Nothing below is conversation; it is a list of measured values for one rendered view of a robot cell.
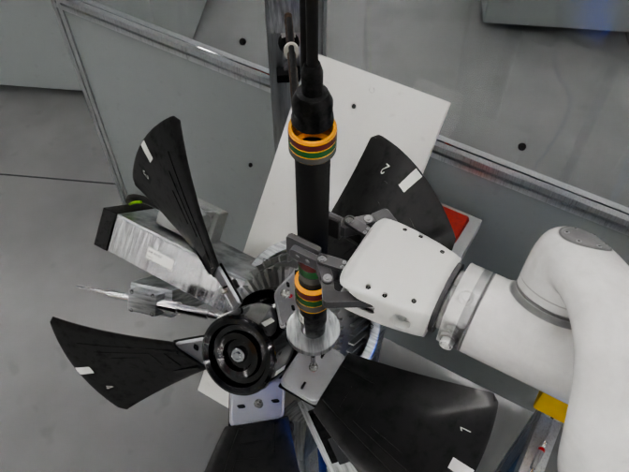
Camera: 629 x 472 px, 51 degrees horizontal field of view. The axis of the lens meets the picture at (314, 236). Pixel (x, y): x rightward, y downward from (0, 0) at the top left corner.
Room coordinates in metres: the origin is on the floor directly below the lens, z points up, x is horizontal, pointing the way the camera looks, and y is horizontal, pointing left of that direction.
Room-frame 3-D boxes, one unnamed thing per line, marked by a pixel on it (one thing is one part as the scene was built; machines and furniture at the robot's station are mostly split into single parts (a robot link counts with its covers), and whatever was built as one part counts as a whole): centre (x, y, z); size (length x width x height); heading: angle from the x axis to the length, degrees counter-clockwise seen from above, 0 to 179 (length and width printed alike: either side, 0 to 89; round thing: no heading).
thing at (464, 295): (0.34, -0.15, 1.50); 0.09 x 0.03 x 0.08; 150
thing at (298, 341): (0.44, 0.00, 1.35); 0.09 x 0.07 x 0.10; 4
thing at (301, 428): (0.44, 0.03, 0.91); 0.12 x 0.08 x 0.12; 149
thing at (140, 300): (0.61, 0.30, 1.08); 0.07 x 0.04 x 0.06; 70
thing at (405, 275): (0.37, -0.09, 1.50); 0.11 x 0.10 x 0.07; 60
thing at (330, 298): (0.36, -0.04, 1.50); 0.08 x 0.06 x 0.01; 119
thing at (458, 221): (0.95, -0.31, 0.87); 0.08 x 0.08 x 0.02; 57
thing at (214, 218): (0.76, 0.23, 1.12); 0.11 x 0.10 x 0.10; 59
